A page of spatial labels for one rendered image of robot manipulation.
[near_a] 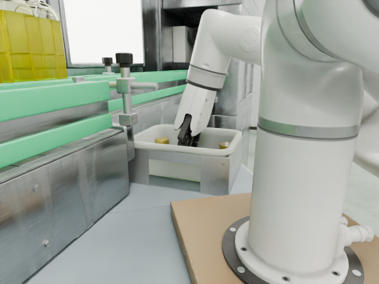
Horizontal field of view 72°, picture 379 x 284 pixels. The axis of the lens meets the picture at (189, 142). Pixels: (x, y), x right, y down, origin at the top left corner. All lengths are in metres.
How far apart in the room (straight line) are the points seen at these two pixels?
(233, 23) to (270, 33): 0.21
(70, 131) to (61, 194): 0.09
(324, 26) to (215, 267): 0.25
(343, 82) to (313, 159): 0.07
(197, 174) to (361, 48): 0.38
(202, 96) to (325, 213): 0.30
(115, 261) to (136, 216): 0.10
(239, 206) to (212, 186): 0.09
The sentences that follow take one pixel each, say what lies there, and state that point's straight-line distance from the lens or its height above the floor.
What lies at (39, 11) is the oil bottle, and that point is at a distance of 0.54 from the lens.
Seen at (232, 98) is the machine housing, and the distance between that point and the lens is 1.28.
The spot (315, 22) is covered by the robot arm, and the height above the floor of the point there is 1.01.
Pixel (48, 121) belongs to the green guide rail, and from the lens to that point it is 0.38.
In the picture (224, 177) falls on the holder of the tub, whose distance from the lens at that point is 0.49.
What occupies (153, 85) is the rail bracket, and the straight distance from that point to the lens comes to 0.46.
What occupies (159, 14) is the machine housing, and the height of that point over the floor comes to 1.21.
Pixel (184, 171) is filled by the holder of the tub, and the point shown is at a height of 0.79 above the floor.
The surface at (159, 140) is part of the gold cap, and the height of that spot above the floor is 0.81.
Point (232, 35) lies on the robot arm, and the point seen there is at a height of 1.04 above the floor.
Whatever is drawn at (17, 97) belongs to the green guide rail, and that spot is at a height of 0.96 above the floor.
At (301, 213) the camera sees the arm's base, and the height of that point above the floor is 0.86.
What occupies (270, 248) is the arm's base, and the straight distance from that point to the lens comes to 0.31.
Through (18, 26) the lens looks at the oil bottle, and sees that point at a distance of 0.50.
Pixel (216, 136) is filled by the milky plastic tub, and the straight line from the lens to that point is 0.64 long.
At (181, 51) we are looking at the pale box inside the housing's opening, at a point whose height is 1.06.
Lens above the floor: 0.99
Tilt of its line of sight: 17 degrees down
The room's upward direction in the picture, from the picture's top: straight up
